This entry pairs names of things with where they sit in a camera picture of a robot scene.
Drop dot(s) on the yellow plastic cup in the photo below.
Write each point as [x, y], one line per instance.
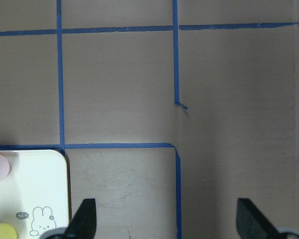
[7, 231]

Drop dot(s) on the cream bunny tray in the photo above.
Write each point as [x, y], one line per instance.
[34, 195]

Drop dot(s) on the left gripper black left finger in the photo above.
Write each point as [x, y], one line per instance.
[84, 223]

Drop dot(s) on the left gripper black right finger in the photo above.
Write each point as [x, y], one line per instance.
[251, 223]

